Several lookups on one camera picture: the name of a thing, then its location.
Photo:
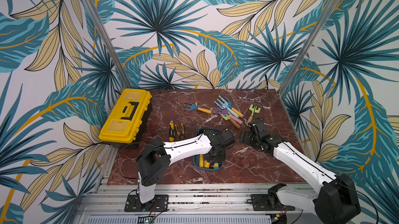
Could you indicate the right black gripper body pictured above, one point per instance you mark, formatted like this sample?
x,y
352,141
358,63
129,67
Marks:
x,y
249,136

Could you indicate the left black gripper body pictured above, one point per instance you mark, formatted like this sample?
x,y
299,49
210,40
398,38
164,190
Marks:
x,y
220,157

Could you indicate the green rake wooden handle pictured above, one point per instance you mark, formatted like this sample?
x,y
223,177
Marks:
x,y
254,110

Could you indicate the blue claw rake yellow handle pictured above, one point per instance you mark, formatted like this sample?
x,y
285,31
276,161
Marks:
x,y
191,107

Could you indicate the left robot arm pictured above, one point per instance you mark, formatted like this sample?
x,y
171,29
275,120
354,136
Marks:
x,y
157,156

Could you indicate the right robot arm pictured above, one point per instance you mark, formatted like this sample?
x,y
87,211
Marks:
x,y
333,199

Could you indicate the teal storage tray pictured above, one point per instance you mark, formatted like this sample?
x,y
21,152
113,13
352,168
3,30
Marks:
x,y
214,166

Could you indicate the purple small rake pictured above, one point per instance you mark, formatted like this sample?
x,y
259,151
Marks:
x,y
229,117

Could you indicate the yellow plastic toolbox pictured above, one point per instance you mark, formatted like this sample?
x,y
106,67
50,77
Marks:
x,y
128,119

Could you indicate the yellow handled pliers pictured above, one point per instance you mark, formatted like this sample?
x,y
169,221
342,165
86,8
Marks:
x,y
180,131

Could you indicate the teal fork yellow handle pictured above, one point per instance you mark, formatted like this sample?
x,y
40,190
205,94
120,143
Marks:
x,y
229,104

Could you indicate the light blue fork pink handle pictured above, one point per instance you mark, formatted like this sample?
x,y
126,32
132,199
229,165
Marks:
x,y
222,105

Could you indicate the aluminium rail frame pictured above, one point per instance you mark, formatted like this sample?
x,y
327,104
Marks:
x,y
184,199

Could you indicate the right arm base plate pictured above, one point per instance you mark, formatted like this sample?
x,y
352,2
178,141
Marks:
x,y
267,202

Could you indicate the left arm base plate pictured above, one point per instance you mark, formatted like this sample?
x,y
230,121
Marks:
x,y
158,204

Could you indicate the left aluminium corner post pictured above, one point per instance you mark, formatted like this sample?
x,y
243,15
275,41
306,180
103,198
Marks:
x,y
98,24

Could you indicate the aluminium corner post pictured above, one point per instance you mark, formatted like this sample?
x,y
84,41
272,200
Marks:
x,y
325,14
98,24

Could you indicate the right aluminium corner post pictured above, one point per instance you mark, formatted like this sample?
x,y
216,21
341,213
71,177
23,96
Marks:
x,y
325,14

